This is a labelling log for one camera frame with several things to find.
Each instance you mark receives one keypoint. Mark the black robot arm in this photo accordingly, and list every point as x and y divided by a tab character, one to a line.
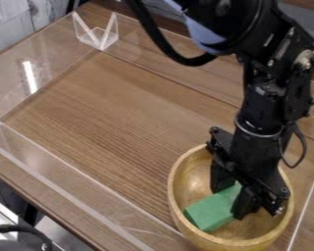
276	50

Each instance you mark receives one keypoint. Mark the green rectangular block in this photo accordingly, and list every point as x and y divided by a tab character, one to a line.
210	212

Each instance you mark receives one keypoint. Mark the brown wooden bowl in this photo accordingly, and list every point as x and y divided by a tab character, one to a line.
254	234

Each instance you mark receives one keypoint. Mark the clear acrylic corner bracket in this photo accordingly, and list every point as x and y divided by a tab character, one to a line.
98	37

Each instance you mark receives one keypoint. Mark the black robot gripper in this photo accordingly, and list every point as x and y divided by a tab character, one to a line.
248	159

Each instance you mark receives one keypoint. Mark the clear acrylic tray walls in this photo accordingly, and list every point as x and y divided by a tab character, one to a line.
94	124

